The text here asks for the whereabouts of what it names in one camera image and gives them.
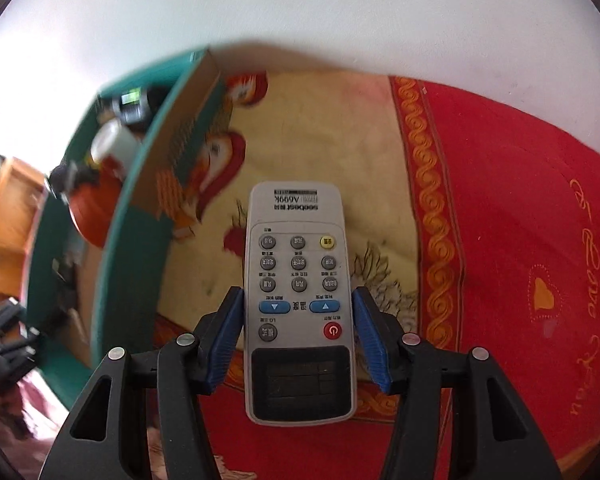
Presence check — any pink fluffy rug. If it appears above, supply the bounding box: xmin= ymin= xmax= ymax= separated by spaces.
xmin=0 ymin=370 xmax=69 ymax=479

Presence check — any black round object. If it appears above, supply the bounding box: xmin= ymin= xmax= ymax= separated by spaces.
xmin=111 ymin=86 xmax=170 ymax=130

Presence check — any wooden bedside cabinet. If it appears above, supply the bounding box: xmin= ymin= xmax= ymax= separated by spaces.
xmin=0 ymin=157 xmax=44 ymax=301

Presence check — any teal cardboard box lid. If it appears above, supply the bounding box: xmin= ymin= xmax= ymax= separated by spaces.
xmin=38 ymin=50 xmax=224 ymax=408

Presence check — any cream floral blanket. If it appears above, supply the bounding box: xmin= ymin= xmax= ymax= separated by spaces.
xmin=154 ymin=72 xmax=418 ymax=344

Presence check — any grey remote control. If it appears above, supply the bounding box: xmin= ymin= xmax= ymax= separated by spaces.
xmin=244 ymin=181 xmax=356 ymax=427

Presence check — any white earbuds case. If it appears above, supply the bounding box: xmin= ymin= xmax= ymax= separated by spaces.
xmin=91 ymin=118 xmax=140 ymax=167

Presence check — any red bedspread with hearts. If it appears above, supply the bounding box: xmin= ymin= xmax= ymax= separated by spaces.
xmin=149 ymin=75 xmax=600 ymax=480

